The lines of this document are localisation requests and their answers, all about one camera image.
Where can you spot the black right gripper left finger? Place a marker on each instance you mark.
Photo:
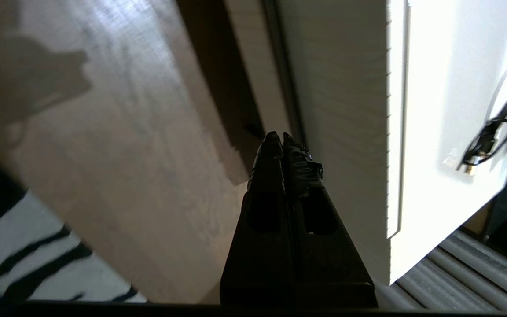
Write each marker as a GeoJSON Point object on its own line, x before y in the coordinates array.
{"type": "Point", "coordinates": [262, 255]}

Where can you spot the zebra striped rug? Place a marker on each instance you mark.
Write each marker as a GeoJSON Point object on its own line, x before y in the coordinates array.
{"type": "Point", "coordinates": [16, 246]}

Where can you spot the white low cabinet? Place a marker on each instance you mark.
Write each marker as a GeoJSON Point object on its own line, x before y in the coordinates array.
{"type": "Point", "coordinates": [447, 88]}

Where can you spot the white ribbed drawer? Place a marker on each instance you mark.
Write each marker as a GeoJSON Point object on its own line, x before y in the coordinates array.
{"type": "Point", "coordinates": [346, 110]}

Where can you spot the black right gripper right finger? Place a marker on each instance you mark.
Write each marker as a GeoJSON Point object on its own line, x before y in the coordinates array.
{"type": "Point", "coordinates": [328, 259]}

